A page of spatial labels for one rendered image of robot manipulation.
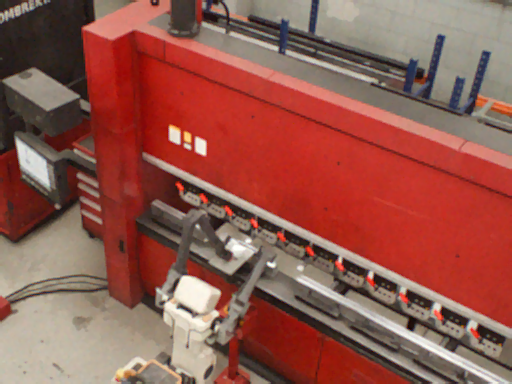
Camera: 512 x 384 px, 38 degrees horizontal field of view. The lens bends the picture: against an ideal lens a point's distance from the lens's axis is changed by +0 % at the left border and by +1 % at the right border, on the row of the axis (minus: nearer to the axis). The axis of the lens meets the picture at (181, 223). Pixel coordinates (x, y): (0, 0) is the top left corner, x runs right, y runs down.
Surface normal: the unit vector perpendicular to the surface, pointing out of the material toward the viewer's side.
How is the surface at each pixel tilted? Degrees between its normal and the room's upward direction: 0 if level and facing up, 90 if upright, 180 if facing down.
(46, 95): 1
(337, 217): 90
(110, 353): 0
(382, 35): 90
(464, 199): 90
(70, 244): 0
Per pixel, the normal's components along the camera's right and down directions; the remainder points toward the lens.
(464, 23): -0.61, 0.51
